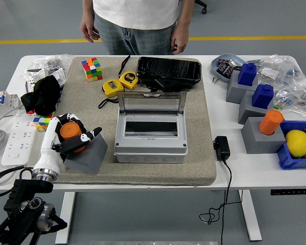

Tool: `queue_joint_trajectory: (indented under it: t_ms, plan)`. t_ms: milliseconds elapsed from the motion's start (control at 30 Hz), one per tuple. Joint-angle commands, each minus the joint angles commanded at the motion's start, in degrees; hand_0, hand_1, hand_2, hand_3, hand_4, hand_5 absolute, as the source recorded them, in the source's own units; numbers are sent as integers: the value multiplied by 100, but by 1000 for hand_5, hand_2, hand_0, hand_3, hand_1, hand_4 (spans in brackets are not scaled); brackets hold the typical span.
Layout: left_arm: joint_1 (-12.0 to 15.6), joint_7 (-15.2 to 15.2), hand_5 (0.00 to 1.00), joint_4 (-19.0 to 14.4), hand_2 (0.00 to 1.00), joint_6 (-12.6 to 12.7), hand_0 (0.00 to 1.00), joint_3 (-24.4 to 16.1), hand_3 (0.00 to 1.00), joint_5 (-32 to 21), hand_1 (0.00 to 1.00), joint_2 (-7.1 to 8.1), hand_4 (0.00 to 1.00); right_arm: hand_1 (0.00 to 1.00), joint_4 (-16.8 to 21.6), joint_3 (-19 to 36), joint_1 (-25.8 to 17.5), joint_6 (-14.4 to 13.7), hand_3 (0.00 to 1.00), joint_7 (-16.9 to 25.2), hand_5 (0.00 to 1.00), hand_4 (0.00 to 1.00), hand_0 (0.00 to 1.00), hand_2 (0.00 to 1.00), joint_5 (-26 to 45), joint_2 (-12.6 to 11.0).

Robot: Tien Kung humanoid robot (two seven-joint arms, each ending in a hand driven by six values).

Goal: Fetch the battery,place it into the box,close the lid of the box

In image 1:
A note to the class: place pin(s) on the person's left hand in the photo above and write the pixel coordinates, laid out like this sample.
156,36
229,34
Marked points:
181,38

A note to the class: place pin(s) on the person's right hand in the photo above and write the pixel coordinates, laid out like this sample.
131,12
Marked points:
89,30

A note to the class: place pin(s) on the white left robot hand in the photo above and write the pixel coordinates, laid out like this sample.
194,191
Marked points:
49,153

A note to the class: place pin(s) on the orange cylinder battery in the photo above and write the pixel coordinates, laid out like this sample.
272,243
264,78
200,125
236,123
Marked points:
270,122
70,131

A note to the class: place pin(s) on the grey block with round hole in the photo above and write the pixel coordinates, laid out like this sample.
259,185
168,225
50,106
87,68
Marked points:
94,158

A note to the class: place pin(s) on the transparent hinged box lid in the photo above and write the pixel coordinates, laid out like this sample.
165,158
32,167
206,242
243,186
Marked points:
121,102

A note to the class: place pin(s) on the person's left forearm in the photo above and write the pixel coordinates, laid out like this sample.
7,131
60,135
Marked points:
185,12

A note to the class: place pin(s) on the person's right forearm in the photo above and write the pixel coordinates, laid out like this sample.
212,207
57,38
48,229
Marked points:
88,11

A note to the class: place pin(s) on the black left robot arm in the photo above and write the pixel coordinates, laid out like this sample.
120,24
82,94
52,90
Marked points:
28,186

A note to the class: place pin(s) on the blue square battery block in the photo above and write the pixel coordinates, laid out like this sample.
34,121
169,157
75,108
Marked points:
247,74
262,97

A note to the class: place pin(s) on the small colourful puzzle cube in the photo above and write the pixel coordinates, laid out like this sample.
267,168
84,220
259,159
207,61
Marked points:
42,123

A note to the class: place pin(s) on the white power strip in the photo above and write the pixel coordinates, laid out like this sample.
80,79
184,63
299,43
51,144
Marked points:
19,140

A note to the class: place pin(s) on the black plastic tray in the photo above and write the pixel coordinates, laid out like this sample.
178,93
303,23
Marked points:
168,69

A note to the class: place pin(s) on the black office chair base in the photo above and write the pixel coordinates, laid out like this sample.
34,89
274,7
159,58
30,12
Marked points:
202,6

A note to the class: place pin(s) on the large colourful puzzle cube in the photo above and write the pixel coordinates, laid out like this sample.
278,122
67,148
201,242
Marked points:
92,69

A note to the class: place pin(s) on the person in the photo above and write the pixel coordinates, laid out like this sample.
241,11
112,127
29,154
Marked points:
135,15

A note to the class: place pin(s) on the clear bag of screws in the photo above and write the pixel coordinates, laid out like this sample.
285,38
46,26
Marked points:
51,61

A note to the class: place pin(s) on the blue-grey dish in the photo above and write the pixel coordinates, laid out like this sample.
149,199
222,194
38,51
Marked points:
216,72

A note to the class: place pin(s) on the small metal screws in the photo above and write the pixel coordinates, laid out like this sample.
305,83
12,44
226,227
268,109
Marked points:
214,80

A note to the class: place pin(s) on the dark printed packets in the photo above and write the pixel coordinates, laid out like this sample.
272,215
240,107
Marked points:
225,69

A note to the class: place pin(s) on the grey-brown mat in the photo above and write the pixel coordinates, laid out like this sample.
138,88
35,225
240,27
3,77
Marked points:
76,102

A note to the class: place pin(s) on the black cloth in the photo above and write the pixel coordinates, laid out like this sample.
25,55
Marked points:
43,94

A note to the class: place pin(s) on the yellow tape measure dark label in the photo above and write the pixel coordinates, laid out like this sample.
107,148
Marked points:
112,88

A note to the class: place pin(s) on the yellow tape measure 5m label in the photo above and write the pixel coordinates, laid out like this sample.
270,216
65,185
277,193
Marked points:
128,80

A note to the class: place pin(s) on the white table leg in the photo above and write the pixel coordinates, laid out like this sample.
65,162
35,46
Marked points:
251,217
65,217

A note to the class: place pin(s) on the white circuit breaker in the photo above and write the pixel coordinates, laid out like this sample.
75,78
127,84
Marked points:
0,102

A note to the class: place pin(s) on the grey holder block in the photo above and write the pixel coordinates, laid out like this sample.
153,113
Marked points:
234,92
246,109
262,144

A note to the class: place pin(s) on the clear bags of parts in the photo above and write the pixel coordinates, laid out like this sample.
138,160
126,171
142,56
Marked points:
280,69
301,98

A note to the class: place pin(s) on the black power adapter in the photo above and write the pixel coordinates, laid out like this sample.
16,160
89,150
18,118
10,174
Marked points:
222,148

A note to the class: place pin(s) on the green connector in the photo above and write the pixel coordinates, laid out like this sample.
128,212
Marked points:
277,106

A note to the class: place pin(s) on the yellow lemon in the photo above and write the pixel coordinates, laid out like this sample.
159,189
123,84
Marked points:
297,143

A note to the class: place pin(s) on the blue plastic bin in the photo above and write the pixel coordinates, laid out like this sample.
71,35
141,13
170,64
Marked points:
285,160

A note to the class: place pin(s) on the black table control panel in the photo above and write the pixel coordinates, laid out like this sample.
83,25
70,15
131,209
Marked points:
290,192

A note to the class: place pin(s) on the black triangular bracket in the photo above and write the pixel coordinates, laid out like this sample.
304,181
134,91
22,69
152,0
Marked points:
165,83

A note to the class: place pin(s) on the white switch packaging boxes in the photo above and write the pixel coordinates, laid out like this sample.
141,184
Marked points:
38,75

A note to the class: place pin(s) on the grey electrical enclosure box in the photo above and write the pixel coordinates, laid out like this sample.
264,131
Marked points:
150,153

